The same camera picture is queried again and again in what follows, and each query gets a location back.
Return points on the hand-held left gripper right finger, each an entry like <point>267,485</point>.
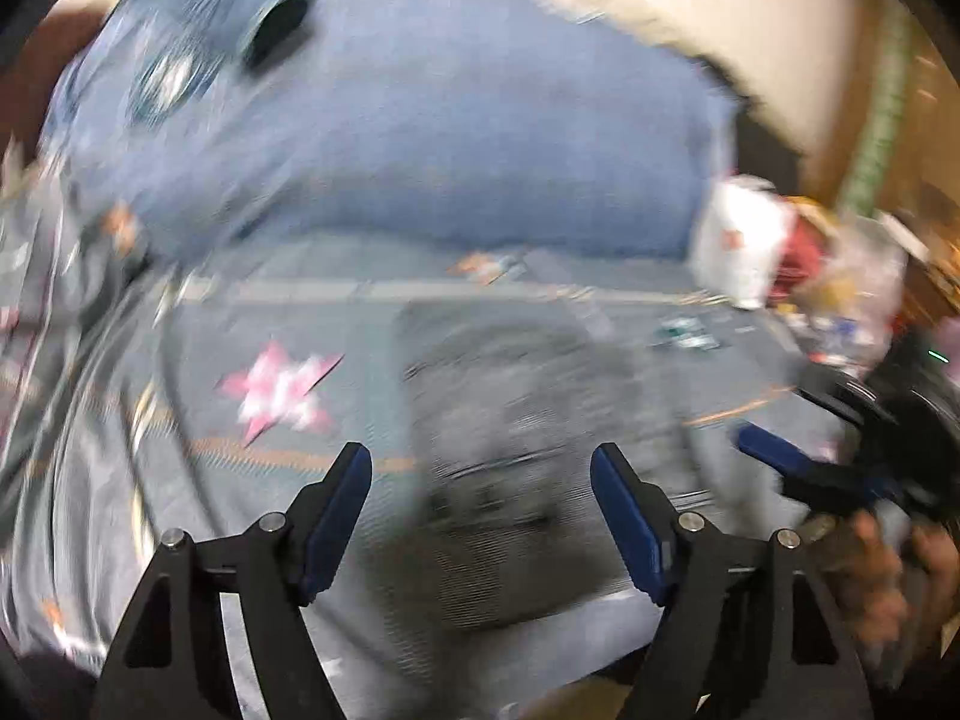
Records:
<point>628,517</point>

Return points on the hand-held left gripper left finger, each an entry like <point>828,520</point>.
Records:
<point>339,521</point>

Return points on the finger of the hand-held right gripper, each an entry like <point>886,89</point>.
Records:
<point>840,403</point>
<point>795,465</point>

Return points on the grey denim pants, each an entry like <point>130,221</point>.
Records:
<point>525,465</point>

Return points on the person's right hand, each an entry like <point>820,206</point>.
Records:
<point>874,585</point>

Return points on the clear plastic bag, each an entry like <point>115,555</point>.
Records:
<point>862,277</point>

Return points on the red cloth item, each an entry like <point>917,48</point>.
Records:
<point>802,255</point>

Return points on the white plastic bag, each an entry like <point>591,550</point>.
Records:
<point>739,244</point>

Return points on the grey printed bed sheet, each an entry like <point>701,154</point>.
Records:
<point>150,405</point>

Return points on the green patterned pole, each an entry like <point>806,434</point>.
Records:
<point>885,105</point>

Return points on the blue plaid pillow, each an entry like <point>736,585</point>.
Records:
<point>420,120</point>

